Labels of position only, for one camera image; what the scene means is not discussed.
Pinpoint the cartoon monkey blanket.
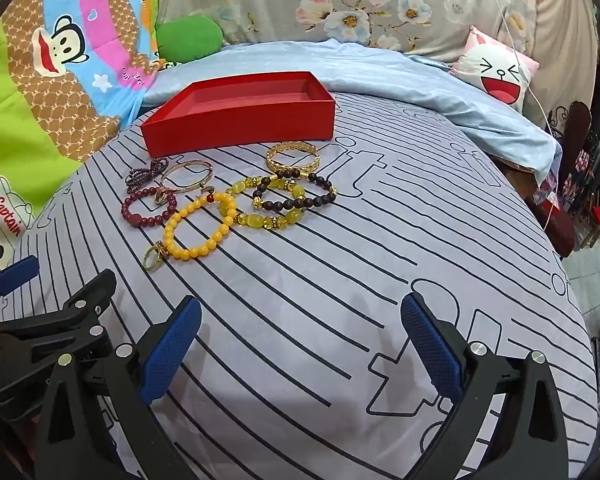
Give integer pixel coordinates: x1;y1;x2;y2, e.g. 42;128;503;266
0;0;168;281

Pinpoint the red cardboard box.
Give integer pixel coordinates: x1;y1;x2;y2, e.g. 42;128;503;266
140;71;338;159

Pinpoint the beige cloth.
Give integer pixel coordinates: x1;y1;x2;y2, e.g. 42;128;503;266
535;0;600;116

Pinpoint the wide gold bangle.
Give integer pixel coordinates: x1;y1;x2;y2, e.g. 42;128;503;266
266;142;324;177

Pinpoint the green plush pillow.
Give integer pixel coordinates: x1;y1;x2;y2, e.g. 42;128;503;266
155;15;223;65

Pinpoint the white cable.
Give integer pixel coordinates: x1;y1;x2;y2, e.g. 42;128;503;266
487;0;561;241

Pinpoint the red bead bracelet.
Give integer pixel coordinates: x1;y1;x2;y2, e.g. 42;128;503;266
120;187;179;230

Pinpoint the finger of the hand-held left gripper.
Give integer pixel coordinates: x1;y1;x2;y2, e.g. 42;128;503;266
0;268;118;362
0;255;41;321

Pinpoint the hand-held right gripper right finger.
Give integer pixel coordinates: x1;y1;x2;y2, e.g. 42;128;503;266
400;292;571;480

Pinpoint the dark wooden chair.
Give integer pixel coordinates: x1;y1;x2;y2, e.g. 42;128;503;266
555;102;593;256

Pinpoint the yellow bead bracelet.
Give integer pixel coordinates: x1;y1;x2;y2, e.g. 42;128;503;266
163;191;238;262

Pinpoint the pink cartoon face pillow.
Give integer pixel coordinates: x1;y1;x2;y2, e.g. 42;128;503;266
449;25;540;113

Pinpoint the light blue sheet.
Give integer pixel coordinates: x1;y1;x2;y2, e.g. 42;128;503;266
142;40;563;181

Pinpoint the yellow-green bead bracelet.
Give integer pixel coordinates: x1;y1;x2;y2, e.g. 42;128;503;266
223;176;312;232

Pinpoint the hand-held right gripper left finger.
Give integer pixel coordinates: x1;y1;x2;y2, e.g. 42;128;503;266
32;295;203;480

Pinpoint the grey striped bedsheet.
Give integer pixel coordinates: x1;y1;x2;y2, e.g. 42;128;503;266
10;90;598;480

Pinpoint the thin gold bangle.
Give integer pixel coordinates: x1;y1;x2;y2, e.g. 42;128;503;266
159;160;215;192

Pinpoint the dark brown bead bracelet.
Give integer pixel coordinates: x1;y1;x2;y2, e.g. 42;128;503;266
254;170;338;216

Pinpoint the dark purple beaded bow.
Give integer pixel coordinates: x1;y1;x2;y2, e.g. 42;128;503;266
126;156;170;192

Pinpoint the grey floral quilt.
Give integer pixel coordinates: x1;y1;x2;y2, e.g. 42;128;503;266
157;0;541;63

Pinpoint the ornate gold ring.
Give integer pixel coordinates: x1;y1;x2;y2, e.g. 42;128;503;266
144;242;170;272

